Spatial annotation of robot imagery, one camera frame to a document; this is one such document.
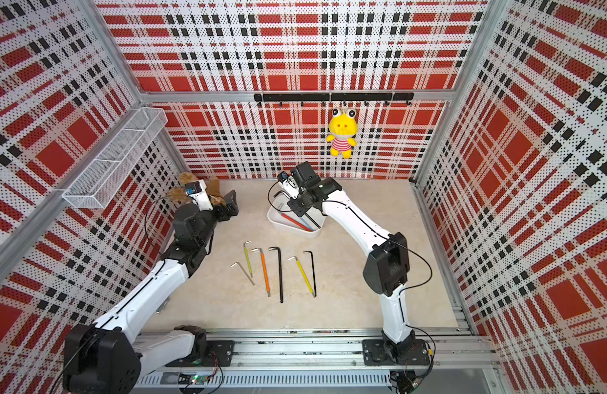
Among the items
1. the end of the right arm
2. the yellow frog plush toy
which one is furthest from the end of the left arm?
the yellow frog plush toy

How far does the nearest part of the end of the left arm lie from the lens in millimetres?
706

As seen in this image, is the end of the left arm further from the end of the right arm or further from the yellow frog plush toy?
the yellow frog plush toy

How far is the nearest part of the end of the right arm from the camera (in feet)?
2.01
